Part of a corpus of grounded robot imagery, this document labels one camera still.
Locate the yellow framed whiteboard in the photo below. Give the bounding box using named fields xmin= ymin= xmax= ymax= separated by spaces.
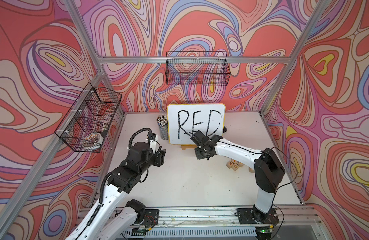
xmin=167 ymin=104 xmax=226 ymax=145

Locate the aluminium corner frame post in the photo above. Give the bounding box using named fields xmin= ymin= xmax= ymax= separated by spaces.
xmin=259 ymin=0 xmax=331 ymax=116

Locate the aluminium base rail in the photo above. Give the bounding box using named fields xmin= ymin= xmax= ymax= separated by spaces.
xmin=115 ymin=205 xmax=329 ymax=240

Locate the black wire basket back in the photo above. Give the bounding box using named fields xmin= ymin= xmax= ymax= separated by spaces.
xmin=165 ymin=50 xmax=231 ymax=86

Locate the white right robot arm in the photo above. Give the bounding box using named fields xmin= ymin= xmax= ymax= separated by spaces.
xmin=190 ymin=131 xmax=286 ymax=224

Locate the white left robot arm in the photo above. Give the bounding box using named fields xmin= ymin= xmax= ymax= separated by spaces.
xmin=67 ymin=128 xmax=166 ymax=240

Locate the wooden whiteboard easel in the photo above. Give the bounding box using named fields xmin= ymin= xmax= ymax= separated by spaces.
xmin=180 ymin=145 xmax=197 ymax=151

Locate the black wire basket left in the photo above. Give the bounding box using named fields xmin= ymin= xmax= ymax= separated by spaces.
xmin=54 ymin=83 xmax=122 ymax=153

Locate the black wire basket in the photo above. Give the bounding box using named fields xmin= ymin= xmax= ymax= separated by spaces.
xmin=54 ymin=83 xmax=122 ymax=153
xmin=165 ymin=50 xmax=231 ymax=86

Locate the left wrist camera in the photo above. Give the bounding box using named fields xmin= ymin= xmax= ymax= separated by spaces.
xmin=147 ymin=132 xmax=157 ymax=144

